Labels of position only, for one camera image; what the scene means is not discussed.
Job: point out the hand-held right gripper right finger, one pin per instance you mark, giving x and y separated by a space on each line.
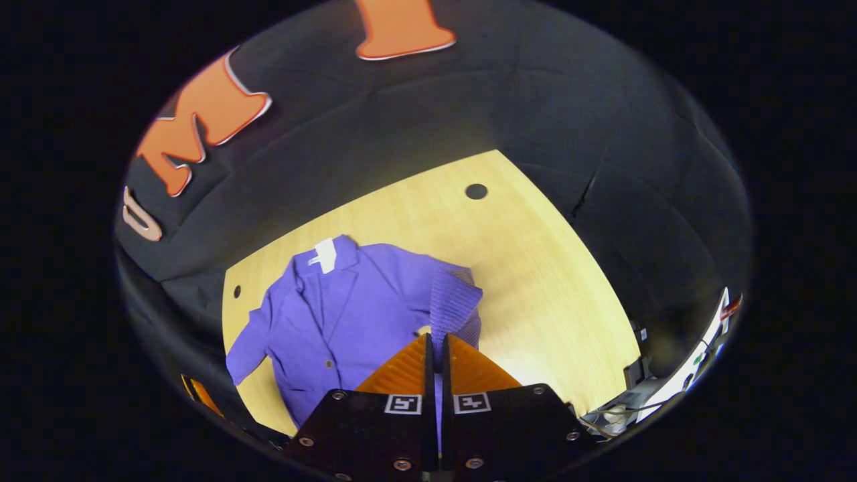
509 428

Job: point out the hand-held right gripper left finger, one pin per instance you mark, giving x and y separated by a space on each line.
375 428

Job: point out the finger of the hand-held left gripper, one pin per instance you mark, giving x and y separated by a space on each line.
204 398

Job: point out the purple knit jacket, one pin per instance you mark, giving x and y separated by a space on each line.
361 314

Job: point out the white paper hang tag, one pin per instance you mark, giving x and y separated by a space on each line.
326 256

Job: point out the white curved panel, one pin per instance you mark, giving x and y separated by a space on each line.
696 355

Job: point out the black backdrop cloth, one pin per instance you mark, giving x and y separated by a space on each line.
469 100

